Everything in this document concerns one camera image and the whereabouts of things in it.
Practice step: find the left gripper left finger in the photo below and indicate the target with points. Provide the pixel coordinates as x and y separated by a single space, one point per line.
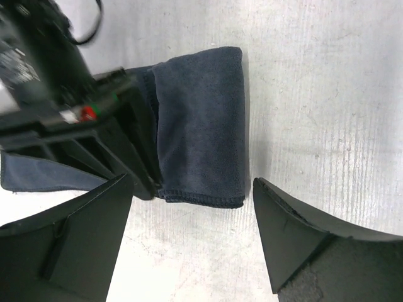
68 252

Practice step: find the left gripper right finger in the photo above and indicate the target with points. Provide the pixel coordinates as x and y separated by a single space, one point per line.
313 256

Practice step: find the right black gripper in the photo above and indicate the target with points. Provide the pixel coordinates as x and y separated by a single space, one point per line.
106 133

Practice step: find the dark blue towel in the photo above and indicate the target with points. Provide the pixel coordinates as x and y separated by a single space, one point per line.
198 102

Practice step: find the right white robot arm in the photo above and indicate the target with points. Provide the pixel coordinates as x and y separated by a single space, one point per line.
41 61

